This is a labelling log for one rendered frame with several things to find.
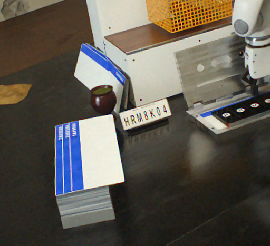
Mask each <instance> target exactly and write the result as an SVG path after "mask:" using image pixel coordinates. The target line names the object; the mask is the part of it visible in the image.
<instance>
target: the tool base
mask: <svg viewBox="0 0 270 246"><path fill-rule="evenodd" d="M268 85H269V83H264V84H262V85H260V86H257V87H258V91H259V94H262V93H265V92H269V91H270V86H268ZM250 97H253V96H252V94H251V89H250V86H249V87H246V89H244V90H243V91H240V92H237V93H234V94H233V98H231V99H228V100H224V101H221V102H218V103H215V102H216V101H215V100H213V101H210V102H207V103H203V104H202V103H200V102H199V103H196V104H194V106H192V107H191V108H189V109H188V111H186V113H187V118H189V119H190V120H191V121H193V122H194V123H195V124H197V125H198V126H199V127H200V128H201V129H203V130H204V131H205V132H207V133H208V134H209V135H211V137H213V138H214V139H215V140H217V141H221V140H224V139H227V138H230V137H233V136H234V135H237V134H241V133H244V132H247V131H250V130H253V129H256V128H259V127H262V126H263V125H266V124H270V114H266V115H265V116H262V117H259V118H256V119H253V120H250V121H246V122H244V123H241V124H237V125H234V126H232V127H225V128H223V129H220V130H218V129H217V128H215V127H214V126H213V125H212V124H210V123H209V122H208V121H206V120H204V119H203V118H202V117H201V116H199V114H201V113H205V112H208V111H211V110H214V109H218V108H220V107H223V106H227V105H228V104H232V103H235V102H238V101H241V100H244V99H248V98H250ZM195 116H198V117H195ZM211 128H214V129H211Z"/></svg>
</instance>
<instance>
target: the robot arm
mask: <svg viewBox="0 0 270 246"><path fill-rule="evenodd" d="M232 26H233V30H234V31H235V33H236V34H237V35H239V36H241V37H245V40H246V42H247V45H246V48H245V70H244V71H243V73H242V75H241V77H240V79H242V80H243V81H245V82H246V83H248V84H250V89H251V94H252V96H253V97H258V96H259V91H258V87H257V86H256V82H257V79H259V78H262V77H266V76H269V75H270V0H235V2H234V8H233V16H232ZM248 75H249V76H250V78H249V79H248V78H246V76H248Z"/></svg>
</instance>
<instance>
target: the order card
mask: <svg viewBox="0 0 270 246"><path fill-rule="evenodd" d="M119 115H120V119H121V122H122V126H123V129H124V130H128V129H131V128H133V127H136V126H140V125H142V124H145V123H149V122H152V121H155V120H158V119H161V118H164V117H168V116H171V111H170V108H169V104H168V101H167V99H163V100H159V101H155V102H152V103H149V104H146V105H144V106H141V107H138V108H135V109H131V110H128V111H124V112H121V113H119Z"/></svg>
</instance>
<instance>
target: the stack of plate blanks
mask: <svg viewBox="0 0 270 246"><path fill-rule="evenodd" d="M55 196H56V200H57V203H58V206H59V211H60V215H61V221H62V225H63V228H64V229H66V228H71V227H77V226H80V225H85V224H91V223H97V222H102V221H108V220H113V219H115V215H114V208H113V200H112V193H111V185H106V186H103V187H100V188H95V189H89V190H83V191H78V192H72V193H67V194H64V193H63V152H62V124H61V125H56V126H55Z"/></svg>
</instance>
